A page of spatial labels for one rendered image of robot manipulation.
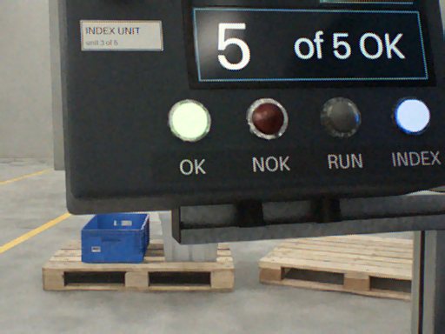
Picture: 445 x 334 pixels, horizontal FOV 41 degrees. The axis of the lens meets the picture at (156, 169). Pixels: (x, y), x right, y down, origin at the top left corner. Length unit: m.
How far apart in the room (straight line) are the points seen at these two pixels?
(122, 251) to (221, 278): 0.65
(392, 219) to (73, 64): 0.27
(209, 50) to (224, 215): 0.12
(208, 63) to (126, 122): 0.06
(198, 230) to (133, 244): 3.36
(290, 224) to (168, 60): 0.16
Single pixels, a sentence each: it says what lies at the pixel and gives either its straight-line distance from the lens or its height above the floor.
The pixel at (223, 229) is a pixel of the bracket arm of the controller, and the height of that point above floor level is 1.04.
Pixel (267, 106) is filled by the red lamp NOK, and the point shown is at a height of 1.12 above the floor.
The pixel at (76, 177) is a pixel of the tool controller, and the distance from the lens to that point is 0.35.
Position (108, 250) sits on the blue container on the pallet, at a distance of 3.83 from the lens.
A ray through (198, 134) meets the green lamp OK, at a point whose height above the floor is 1.11.
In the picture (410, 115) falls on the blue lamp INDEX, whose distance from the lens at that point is 0.42.
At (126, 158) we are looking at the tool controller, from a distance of 0.35.
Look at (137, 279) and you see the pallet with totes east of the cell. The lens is 3.74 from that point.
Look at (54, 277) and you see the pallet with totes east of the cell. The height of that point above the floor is 0.08.
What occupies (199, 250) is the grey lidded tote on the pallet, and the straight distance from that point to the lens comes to 3.80.
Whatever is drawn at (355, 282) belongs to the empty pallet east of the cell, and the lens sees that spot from 3.79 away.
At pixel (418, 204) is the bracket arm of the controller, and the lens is 0.51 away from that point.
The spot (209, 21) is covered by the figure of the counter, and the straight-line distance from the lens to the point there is 0.39.
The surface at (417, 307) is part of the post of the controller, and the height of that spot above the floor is 0.96.
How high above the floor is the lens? 1.12
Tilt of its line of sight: 6 degrees down
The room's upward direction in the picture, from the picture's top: 1 degrees counter-clockwise
